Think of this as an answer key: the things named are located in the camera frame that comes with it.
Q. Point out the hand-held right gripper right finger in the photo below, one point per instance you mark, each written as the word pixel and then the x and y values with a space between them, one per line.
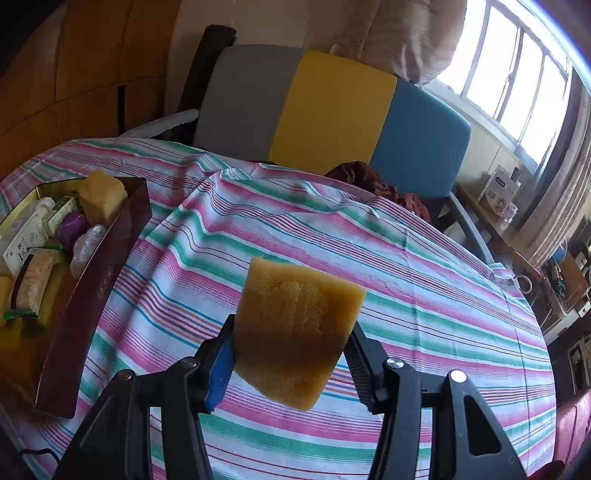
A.
pixel 362 374

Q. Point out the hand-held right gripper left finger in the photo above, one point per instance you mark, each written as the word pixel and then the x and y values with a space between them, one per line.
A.
pixel 221 364

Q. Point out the yellow sponge block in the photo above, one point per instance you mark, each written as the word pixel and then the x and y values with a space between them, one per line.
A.
pixel 101 196
pixel 4 290
pixel 295 323

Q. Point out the gold tin box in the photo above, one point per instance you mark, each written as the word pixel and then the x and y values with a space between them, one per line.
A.
pixel 97 286

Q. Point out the white plastic bundle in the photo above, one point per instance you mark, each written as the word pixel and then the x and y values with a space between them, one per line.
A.
pixel 87 247

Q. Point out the purple snack packet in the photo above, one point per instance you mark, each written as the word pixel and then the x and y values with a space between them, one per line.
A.
pixel 71 227

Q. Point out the yellow packet with green print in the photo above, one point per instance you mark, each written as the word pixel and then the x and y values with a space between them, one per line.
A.
pixel 36 280

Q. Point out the small green white box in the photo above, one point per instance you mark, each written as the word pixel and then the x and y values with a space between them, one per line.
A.
pixel 60 211

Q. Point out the white carton box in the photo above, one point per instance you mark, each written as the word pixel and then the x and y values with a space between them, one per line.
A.
pixel 21 240

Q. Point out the beige sock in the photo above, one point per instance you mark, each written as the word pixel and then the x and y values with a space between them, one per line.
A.
pixel 40 204

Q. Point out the striped tablecloth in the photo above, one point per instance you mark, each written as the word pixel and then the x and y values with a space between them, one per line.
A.
pixel 323 240

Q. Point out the dark red cloth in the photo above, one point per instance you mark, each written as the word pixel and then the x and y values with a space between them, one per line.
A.
pixel 369 184

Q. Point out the wooden side desk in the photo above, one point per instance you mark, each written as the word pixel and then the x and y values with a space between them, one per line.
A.
pixel 512 240

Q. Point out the small white jar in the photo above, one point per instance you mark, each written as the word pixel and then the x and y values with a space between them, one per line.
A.
pixel 509 215

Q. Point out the white printed box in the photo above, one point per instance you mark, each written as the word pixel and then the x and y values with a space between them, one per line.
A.
pixel 498 189

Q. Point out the grey yellow blue chair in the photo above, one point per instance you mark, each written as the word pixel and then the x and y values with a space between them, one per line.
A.
pixel 332 110

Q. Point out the striped side curtain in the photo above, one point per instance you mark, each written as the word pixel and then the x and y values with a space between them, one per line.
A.
pixel 563 184

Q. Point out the wooden wardrobe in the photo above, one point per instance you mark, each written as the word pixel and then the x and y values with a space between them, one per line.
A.
pixel 92 69

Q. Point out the window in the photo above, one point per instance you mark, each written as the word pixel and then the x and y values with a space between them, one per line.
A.
pixel 503 69

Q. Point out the pink patterned curtain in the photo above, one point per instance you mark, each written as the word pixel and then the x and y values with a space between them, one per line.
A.
pixel 406 37

